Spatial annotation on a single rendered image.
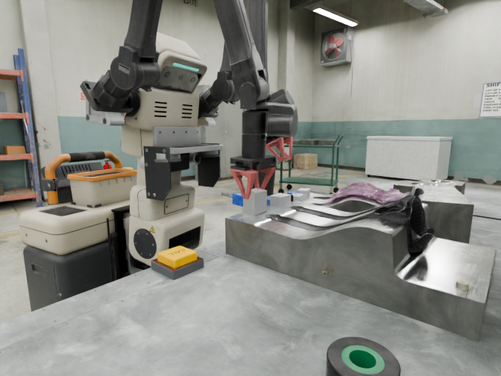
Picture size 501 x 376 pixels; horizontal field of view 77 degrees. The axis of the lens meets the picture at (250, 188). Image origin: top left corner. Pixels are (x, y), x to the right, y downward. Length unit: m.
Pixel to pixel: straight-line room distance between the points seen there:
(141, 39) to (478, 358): 0.85
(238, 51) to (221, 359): 0.57
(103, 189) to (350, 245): 0.96
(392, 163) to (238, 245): 6.90
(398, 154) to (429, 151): 0.61
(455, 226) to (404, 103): 7.48
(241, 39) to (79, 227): 0.81
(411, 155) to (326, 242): 6.81
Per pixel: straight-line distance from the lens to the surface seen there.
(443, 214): 0.96
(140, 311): 0.59
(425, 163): 7.28
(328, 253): 0.61
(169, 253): 0.70
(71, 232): 1.20
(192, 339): 0.51
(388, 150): 7.56
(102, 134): 6.17
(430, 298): 0.57
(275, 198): 0.85
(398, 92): 8.47
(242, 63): 0.72
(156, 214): 1.06
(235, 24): 0.73
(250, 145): 0.73
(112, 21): 6.53
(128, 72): 0.85
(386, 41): 8.83
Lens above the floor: 1.09
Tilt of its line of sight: 11 degrees down
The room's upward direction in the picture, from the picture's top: straight up
